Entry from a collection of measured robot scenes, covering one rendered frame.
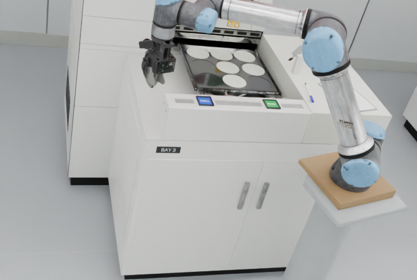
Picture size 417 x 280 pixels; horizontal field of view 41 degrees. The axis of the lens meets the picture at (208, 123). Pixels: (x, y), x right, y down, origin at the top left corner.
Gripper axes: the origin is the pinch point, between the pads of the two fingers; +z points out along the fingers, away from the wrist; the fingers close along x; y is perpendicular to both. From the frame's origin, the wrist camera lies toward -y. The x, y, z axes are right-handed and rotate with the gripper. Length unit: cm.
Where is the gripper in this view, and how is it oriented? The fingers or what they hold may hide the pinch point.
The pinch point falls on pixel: (151, 83)
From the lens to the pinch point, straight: 192.7
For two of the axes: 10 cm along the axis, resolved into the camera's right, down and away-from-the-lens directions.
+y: 5.1, 6.0, -6.2
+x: 8.4, -1.8, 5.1
